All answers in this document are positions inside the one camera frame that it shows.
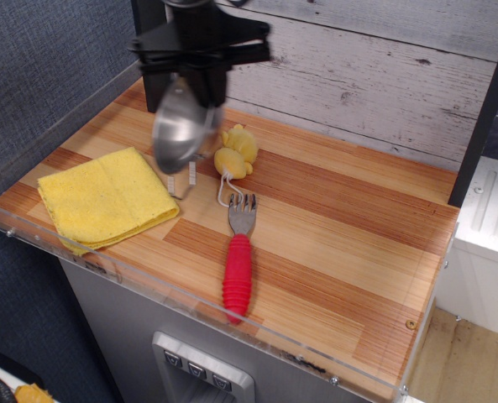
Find yellow object at corner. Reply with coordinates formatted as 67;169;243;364
14;384;56;403

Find white ridged appliance top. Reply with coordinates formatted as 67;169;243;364
457;157;498;253

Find clear acrylic table guard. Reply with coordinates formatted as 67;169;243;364
0;71;458;402

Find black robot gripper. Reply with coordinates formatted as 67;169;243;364
141;2;270;107

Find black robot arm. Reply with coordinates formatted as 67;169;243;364
129;1;270;107

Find red handled metal fork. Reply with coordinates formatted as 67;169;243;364
223;194;257;324

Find small steel pot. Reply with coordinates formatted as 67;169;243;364
151;73;223;201

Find silver button control panel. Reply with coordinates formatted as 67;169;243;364
152;332;256;402

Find black left vertical post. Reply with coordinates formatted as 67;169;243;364
128;0;176;113

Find black right vertical post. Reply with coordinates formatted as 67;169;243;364
448;61;498;207

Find grey toy cabinet front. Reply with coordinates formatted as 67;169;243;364
61;261;363;402

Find yellow plush duck toy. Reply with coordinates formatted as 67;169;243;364
214;124;259;180

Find yellow folded cloth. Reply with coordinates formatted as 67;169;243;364
38;148;180;256

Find black vertical post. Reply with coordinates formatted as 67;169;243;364
448;61;498;207
128;0;176;113

